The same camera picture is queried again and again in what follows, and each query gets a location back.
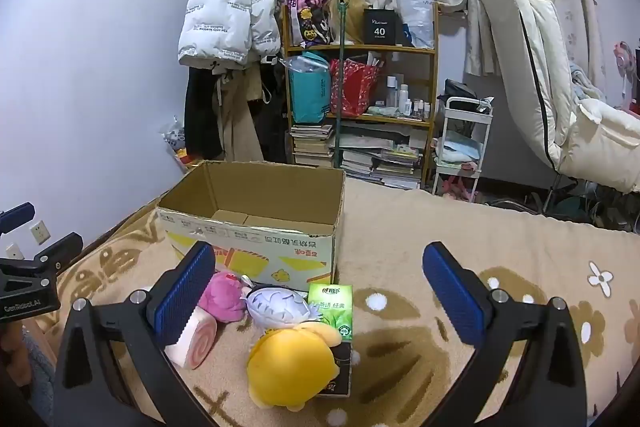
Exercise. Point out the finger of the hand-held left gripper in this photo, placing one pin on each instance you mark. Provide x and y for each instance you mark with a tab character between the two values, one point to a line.
62	249
17	214

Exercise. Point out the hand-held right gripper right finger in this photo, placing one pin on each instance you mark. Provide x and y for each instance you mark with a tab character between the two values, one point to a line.
452	297

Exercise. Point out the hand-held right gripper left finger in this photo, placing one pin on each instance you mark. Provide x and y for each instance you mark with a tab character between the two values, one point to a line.
185	292

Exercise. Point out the pink plush bear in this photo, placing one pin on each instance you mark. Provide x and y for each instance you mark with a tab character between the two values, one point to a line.
225	299

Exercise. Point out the pink swirl roll plush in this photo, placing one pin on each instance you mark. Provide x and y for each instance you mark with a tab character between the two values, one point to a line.
197	342

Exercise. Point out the white-haired plush doll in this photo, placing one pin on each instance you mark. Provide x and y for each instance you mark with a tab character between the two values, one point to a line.
280	304

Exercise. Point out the printed cardboard box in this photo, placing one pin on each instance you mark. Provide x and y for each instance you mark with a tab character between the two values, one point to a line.
280	252

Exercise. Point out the yellow plush toy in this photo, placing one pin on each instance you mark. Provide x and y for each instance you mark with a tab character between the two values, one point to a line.
290	364

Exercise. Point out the beige patterned blanket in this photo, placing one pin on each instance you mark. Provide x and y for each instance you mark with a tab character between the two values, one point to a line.
400	227

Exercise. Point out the green tissue packet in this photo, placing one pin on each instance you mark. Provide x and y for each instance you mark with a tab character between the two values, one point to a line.
332	307

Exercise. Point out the small black carton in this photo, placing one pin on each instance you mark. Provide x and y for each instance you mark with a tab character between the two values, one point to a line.
343	367

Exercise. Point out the printed plastic bag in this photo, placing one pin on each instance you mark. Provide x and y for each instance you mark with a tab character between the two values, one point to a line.
177	142

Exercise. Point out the wide pile of books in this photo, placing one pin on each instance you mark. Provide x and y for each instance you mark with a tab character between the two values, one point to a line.
385	162

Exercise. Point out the white trolley cart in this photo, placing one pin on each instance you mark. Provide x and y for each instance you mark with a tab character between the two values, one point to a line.
462	142

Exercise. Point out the black coat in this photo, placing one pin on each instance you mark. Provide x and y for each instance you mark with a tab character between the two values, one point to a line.
200	117

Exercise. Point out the beige coat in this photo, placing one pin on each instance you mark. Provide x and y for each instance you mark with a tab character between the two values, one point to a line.
242	117

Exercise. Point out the small stack of books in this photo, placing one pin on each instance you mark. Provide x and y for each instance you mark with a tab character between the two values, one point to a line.
311	146

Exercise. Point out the black bag on trolley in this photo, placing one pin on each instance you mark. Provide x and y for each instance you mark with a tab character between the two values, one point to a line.
462	94

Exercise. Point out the group of white bottles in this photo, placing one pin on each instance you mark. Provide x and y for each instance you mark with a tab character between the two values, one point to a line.
405	99

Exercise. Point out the black hanging garment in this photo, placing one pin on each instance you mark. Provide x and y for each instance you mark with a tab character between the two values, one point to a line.
275	107

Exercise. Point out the wooden shelf rack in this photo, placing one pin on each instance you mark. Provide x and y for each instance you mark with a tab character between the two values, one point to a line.
432	72

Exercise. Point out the red gift bag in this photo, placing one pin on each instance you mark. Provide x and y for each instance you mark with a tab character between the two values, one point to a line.
352	87

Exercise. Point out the teal paper bag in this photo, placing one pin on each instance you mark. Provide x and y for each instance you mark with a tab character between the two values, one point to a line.
310	92

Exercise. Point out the green pole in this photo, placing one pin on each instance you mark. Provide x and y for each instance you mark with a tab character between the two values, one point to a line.
341	82

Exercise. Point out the light blue cloth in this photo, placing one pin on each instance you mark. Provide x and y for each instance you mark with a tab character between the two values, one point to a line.
585	82

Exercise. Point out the black square box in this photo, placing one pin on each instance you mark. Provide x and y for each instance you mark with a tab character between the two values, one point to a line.
380	27

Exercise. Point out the clear plastic bag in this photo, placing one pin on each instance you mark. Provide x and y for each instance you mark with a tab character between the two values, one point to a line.
416	12

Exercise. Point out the pink desk fan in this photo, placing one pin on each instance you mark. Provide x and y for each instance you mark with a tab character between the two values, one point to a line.
625	59

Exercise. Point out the colourful printed tote bag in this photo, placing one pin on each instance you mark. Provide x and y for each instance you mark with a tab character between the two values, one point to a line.
310	14

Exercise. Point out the white wall socket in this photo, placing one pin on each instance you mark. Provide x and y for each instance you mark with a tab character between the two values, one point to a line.
40	232
14	251

